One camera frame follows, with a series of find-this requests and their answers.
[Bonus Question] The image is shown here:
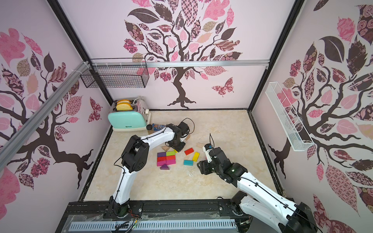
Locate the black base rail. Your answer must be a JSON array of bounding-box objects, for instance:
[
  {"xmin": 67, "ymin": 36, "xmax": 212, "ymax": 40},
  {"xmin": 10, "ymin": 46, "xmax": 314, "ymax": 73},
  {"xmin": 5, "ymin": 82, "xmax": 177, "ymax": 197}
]
[{"xmin": 55, "ymin": 197, "xmax": 307, "ymax": 233}]

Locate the yellow block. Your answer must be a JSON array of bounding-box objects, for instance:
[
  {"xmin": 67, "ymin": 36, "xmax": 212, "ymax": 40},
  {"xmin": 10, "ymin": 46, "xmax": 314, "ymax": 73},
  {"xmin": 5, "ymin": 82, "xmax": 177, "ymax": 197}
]
[{"xmin": 192, "ymin": 152, "xmax": 200, "ymax": 162}]

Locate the yellow toast front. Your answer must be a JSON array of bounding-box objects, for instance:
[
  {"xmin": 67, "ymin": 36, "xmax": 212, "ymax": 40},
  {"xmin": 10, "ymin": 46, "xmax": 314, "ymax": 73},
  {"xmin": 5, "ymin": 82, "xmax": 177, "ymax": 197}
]
[{"xmin": 116, "ymin": 103, "xmax": 133, "ymax": 111}]

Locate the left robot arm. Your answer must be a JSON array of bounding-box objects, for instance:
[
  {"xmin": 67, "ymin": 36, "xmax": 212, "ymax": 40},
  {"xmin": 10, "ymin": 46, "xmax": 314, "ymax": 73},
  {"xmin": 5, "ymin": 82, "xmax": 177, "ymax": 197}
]
[{"xmin": 109, "ymin": 122, "xmax": 190, "ymax": 218}]

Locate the mint green toaster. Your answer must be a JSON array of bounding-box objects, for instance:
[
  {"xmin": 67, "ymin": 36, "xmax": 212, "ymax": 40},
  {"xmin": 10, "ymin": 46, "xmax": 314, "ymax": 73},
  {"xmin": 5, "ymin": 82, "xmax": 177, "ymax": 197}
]
[{"xmin": 108, "ymin": 96, "xmax": 151, "ymax": 132}]

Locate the lime green block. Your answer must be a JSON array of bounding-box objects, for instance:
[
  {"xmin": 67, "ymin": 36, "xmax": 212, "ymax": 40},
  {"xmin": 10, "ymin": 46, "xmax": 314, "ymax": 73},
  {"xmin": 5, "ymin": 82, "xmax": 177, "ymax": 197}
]
[{"xmin": 166, "ymin": 151, "xmax": 176, "ymax": 156}]

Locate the red block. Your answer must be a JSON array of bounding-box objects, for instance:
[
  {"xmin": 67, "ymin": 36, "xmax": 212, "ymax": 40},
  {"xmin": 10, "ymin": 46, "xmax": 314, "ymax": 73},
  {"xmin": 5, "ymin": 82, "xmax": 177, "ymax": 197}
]
[
  {"xmin": 184, "ymin": 148, "xmax": 194, "ymax": 155},
  {"xmin": 166, "ymin": 155, "xmax": 176, "ymax": 161},
  {"xmin": 157, "ymin": 156, "xmax": 167, "ymax": 162}
]

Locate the natural wood triangle block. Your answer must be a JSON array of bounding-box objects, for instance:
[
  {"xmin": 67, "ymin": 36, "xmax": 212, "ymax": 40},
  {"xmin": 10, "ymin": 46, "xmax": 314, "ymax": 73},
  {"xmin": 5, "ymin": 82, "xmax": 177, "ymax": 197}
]
[{"xmin": 161, "ymin": 146, "xmax": 170, "ymax": 152}]

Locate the purple rectangular block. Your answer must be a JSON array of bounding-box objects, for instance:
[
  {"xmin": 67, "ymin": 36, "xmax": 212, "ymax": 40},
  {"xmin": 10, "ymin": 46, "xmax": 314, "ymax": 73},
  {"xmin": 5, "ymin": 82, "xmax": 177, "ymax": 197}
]
[{"xmin": 157, "ymin": 152, "xmax": 167, "ymax": 157}]

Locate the white wire shelf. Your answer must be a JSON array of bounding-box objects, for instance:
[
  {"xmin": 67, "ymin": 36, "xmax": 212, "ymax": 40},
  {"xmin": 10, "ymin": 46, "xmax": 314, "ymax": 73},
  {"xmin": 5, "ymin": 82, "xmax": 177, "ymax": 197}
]
[{"xmin": 265, "ymin": 82, "xmax": 315, "ymax": 151}]

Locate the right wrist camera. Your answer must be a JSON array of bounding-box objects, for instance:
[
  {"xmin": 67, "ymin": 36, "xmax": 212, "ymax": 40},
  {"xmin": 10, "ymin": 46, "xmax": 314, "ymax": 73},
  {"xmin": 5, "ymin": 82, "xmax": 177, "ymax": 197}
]
[{"xmin": 203, "ymin": 143, "xmax": 214, "ymax": 163}]

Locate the yellow toast back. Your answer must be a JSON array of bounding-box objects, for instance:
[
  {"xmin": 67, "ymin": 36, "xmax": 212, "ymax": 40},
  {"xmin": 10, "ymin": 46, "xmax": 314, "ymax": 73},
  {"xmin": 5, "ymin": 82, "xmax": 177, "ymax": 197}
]
[{"xmin": 116, "ymin": 100, "xmax": 131, "ymax": 105}]

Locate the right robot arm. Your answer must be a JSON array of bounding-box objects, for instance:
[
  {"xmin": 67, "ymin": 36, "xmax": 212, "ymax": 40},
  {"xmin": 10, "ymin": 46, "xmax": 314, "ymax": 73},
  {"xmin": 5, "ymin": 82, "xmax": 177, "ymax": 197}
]
[{"xmin": 197, "ymin": 144, "xmax": 319, "ymax": 233}]

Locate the blue candy bag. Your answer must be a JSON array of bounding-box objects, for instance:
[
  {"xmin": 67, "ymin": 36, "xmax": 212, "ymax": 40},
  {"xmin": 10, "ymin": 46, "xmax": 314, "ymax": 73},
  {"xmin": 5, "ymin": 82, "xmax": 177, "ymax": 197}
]
[{"xmin": 152, "ymin": 124, "xmax": 166, "ymax": 132}]

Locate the yellow toast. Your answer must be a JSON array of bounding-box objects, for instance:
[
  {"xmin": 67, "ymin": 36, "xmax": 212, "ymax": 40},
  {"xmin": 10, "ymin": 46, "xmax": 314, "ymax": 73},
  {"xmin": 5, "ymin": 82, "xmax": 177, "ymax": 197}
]
[
  {"xmin": 116, "ymin": 100, "xmax": 131, "ymax": 105},
  {"xmin": 116, "ymin": 103, "xmax": 133, "ymax": 111}
]

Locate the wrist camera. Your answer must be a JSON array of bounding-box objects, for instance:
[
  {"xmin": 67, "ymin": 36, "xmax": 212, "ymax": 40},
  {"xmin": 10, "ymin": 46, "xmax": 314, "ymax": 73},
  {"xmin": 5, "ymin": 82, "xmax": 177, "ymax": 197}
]
[
  {"xmin": 178, "ymin": 121, "xmax": 190, "ymax": 138},
  {"xmin": 203, "ymin": 143, "xmax": 214, "ymax": 163}
]

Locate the black wire basket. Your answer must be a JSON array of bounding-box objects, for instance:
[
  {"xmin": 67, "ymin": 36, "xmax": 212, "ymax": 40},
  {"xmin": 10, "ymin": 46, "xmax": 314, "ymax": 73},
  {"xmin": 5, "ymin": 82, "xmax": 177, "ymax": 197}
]
[{"xmin": 80, "ymin": 58, "xmax": 150, "ymax": 88}]

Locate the magenta block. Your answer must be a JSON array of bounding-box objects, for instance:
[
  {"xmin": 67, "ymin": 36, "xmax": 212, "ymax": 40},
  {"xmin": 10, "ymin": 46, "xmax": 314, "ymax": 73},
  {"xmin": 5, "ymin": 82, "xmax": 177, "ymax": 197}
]
[
  {"xmin": 157, "ymin": 161, "xmax": 167, "ymax": 167},
  {"xmin": 166, "ymin": 159, "xmax": 176, "ymax": 165}
]

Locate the white slotted cable duct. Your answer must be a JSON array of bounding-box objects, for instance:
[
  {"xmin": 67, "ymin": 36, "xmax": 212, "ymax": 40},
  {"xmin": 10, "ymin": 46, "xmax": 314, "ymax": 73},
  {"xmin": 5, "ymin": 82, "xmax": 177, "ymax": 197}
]
[{"xmin": 65, "ymin": 219, "xmax": 237, "ymax": 233}]

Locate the teal rectangular block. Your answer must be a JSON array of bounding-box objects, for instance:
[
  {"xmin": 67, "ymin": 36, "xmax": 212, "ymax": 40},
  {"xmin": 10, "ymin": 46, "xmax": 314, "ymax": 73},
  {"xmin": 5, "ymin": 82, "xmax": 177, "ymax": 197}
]
[{"xmin": 183, "ymin": 160, "xmax": 194, "ymax": 166}]

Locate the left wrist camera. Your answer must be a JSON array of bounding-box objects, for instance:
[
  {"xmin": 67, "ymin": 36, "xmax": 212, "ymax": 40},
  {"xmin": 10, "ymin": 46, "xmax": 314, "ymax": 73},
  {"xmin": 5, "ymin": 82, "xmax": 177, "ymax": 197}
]
[{"xmin": 178, "ymin": 121, "xmax": 190, "ymax": 138}]

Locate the purple triangle block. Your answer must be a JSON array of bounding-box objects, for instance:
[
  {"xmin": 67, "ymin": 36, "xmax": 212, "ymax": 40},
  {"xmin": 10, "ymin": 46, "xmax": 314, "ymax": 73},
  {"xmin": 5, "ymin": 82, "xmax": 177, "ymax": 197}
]
[{"xmin": 160, "ymin": 164, "xmax": 170, "ymax": 170}]

